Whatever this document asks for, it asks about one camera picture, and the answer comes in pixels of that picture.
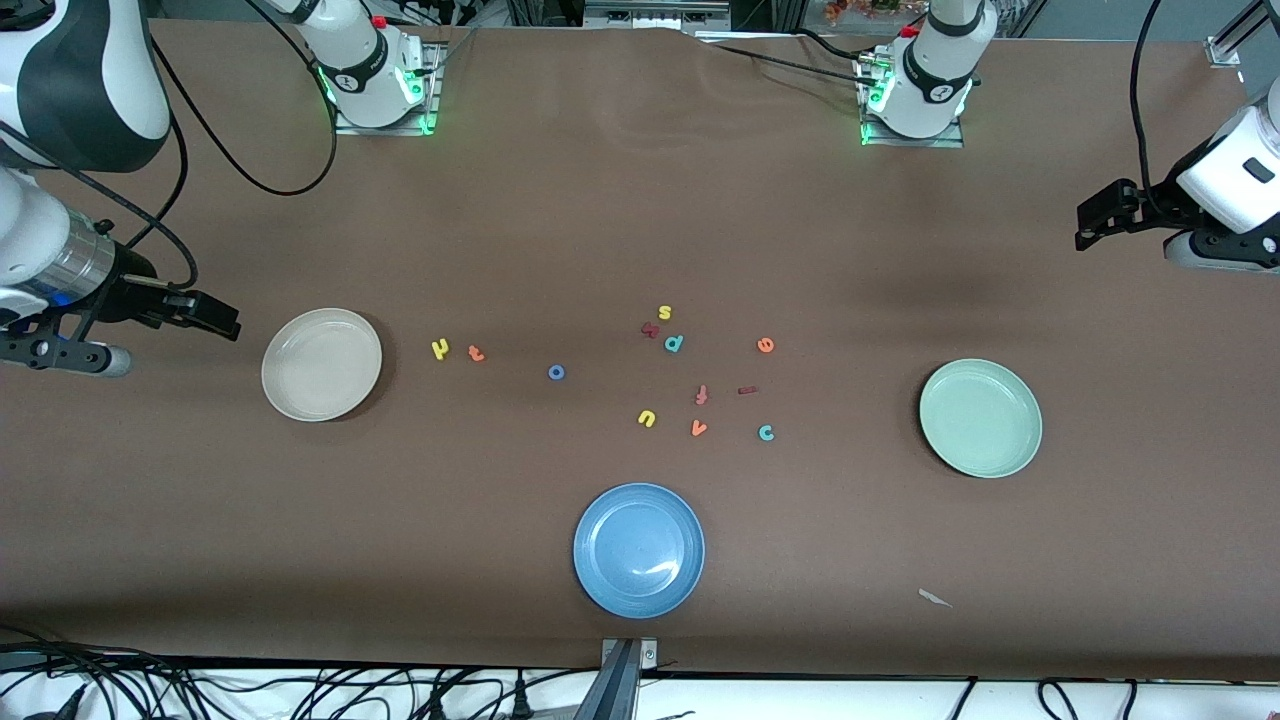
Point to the white paper scrap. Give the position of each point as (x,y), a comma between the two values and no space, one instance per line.
(934,598)

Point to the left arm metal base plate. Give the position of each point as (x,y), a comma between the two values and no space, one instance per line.
(910,142)

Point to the brown table cover sheet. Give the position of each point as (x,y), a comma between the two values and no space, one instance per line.
(600,200)

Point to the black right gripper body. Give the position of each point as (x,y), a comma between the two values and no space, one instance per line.
(135,291)

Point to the light green plate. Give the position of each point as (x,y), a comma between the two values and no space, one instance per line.
(980,420)

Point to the orange decorative object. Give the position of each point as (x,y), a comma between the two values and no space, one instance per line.
(860,10)

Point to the beige brown plate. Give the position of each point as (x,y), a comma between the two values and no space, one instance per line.
(320,368)

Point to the grey power strip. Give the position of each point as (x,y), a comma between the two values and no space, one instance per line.
(655,14)

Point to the grey metal camera bracket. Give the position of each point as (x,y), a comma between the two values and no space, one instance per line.
(625,690)

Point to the blue plate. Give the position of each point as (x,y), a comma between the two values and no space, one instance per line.
(638,550)

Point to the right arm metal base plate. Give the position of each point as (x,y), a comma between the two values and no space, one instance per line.
(432,100)

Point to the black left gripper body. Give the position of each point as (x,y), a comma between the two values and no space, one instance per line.
(1150,204)

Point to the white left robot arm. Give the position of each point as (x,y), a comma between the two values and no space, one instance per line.
(940,90)

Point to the aluminium frame profile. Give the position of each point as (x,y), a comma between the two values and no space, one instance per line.
(1262,12)

